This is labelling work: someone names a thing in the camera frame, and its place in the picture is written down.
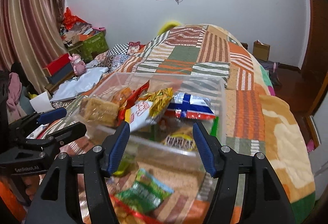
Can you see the pile of papers and boxes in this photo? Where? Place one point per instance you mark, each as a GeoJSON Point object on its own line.
{"type": "Point", "coordinates": [76, 31]}

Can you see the white sliding door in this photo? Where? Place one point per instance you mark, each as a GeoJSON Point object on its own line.
{"type": "Point", "coordinates": [320, 152]}

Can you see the pink plush toy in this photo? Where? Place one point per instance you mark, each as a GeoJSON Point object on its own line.
{"type": "Point", "coordinates": [78, 65]}

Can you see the blue white red snack packet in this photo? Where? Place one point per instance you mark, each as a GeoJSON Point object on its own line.
{"type": "Point", "coordinates": [191, 106]}

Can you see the dark clothes heap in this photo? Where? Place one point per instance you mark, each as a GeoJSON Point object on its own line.
{"type": "Point", "coordinates": [273, 71]}

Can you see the wooden door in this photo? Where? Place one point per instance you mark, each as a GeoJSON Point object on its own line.
{"type": "Point", "coordinates": [315, 34]}

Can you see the lime green snack packet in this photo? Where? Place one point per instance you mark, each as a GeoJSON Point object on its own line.
{"type": "Point", "coordinates": [123, 165]}

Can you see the white paper box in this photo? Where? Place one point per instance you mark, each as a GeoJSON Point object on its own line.
{"type": "Point", "coordinates": [39, 102]}

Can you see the brown crispy snack packet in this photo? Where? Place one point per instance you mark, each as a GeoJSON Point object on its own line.
{"type": "Point", "coordinates": [100, 109]}

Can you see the checkered floral cloth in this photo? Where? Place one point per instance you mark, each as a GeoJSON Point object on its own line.
{"type": "Point", "coordinates": [123, 54]}

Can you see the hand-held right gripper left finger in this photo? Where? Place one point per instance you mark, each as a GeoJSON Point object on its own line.
{"type": "Point", "coordinates": [119, 147]}

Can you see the red box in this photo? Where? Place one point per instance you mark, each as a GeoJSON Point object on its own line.
{"type": "Point", "coordinates": [57, 65]}

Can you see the yellow hoop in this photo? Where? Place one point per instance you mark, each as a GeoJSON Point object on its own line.
{"type": "Point", "coordinates": [169, 25]}

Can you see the patchwork striped blanket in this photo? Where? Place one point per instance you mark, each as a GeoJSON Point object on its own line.
{"type": "Point", "coordinates": [243, 111]}

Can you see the green white snack packet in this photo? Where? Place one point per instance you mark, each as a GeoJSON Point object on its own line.
{"type": "Point", "coordinates": [143, 190]}

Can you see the red plastic bag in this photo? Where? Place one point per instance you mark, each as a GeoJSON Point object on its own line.
{"type": "Point", "coordinates": [70, 17]}

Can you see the grey box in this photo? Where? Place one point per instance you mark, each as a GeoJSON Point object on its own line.
{"type": "Point", "coordinates": [62, 75]}

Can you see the black cloth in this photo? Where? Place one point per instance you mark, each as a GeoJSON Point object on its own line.
{"type": "Point", "coordinates": [19, 67]}

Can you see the striped pink beige curtain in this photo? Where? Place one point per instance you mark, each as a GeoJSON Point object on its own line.
{"type": "Point", "coordinates": [28, 21]}

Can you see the pink cloth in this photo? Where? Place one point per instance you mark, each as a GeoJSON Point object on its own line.
{"type": "Point", "coordinates": [14, 93]}

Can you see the orange snack packet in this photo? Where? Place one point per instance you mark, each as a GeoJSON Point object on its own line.
{"type": "Point", "coordinates": [123, 95]}

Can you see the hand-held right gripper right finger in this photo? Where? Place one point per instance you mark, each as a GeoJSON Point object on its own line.
{"type": "Point", "coordinates": [202, 147]}

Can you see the green patterned box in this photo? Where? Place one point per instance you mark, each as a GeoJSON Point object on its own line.
{"type": "Point", "coordinates": [93, 46]}

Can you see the dark wooden bed frame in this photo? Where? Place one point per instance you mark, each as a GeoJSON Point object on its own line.
{"type": "Point", "coordinates": [244, 46]}

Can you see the light blue cloth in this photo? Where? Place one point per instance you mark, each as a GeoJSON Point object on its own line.
{"type": "Point", "coordinates": [79, 83]}

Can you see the red edged snack packet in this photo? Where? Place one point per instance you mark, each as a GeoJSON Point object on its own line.
{"type": "Point", "coordinates": [125, 211]}

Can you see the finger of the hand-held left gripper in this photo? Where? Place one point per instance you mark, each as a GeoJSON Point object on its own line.
{"type": "Point", "coordinates": [73, 131]}
{"type": "Point", "coordinates": [52, 114]}

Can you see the yellow stick snack packet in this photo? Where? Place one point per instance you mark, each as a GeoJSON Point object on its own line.
{"type": "Point", "coordinates": [161, 97]}

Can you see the clear plastic container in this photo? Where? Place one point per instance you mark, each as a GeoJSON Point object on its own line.
{"type": "Point", "coordinates": [202, 88]}

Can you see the brown paper bag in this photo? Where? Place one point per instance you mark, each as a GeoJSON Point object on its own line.
{"type": "Point", "coordinates": [261, 51]}

